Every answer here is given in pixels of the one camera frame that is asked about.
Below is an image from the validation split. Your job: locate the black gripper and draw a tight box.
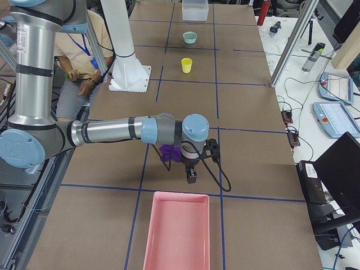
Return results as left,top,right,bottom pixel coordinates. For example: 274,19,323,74
182,157,199,183

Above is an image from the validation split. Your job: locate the purple cloth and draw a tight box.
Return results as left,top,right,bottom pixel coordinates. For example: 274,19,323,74
160,145,182,163

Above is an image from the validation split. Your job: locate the yellow plastic cup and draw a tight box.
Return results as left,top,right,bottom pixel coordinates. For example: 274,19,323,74
181,57,193,74

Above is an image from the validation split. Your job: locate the black desktop computer box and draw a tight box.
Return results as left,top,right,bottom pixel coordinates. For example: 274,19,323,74
296,160,326,205

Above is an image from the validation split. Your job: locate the pink plastic tray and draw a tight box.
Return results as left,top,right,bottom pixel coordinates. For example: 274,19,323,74
143,191,210,269

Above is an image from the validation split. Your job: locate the lower orange terminal block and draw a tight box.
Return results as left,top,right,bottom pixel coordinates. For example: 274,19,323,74
287,130,300,148

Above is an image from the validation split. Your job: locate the orange terminal block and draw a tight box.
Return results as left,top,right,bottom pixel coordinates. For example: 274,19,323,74
287,130,300,148
281,110,293,125

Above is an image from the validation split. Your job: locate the upper orange terminal block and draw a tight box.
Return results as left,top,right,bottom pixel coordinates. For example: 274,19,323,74
281,110,293,125

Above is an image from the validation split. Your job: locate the green ceramic bowl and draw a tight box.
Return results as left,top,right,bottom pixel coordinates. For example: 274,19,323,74
182,31,197,44

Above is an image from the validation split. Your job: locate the black monitor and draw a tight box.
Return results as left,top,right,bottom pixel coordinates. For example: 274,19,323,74
307,132,359,250

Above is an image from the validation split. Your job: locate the seated person beige shirt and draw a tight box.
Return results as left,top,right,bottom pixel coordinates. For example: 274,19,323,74
53,10,114,122

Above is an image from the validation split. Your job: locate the lower teach pendant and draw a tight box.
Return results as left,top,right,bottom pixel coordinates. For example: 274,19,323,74
312,101,359,138

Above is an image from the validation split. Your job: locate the teach pendant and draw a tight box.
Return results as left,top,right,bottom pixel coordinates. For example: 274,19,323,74
318,72,354,105
312,101,359,138

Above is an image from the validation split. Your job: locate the clear water bottle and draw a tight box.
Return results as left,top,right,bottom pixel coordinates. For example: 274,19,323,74
301,42,325,72

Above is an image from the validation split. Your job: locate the clear plastic bin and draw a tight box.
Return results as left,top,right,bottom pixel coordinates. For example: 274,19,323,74
182,0,209,21

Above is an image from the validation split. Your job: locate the upper teach pendant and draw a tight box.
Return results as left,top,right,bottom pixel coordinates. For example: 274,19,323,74
318,72,354,105

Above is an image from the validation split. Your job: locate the red water bottle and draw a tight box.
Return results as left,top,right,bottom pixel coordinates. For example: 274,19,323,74
257,0,271,26

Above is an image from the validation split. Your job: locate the black camera cable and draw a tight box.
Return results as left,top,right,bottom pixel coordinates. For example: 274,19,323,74
153,140,232,194

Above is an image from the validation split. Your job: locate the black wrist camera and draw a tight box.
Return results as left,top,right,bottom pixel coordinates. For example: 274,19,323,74
202,138,221,164

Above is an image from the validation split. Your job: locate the aluminium frame post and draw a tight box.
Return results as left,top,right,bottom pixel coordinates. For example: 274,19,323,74
269,0,319,87

